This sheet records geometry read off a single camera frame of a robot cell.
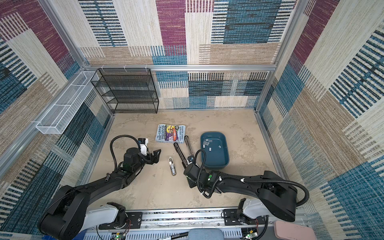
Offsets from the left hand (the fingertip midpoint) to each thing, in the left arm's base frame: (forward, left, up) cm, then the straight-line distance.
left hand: (154, 147), depth 88 cm
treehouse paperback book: (+16, -7, -9) cm, 20 cm away
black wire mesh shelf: (+44, +25, +7) cm, 51 cm away
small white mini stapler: (-8, -10, -8) cm, 15 cm away
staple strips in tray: (+9, -32, -10) cm, 34 cm away
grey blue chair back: (-41, -28, -7) cm, 50 cm away
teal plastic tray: (+6, -37, -9) cm, 38 cm away
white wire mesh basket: (+5, +42, +23) cm, 48 cm away
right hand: (-15, -22, -7) cm, 28 cm away
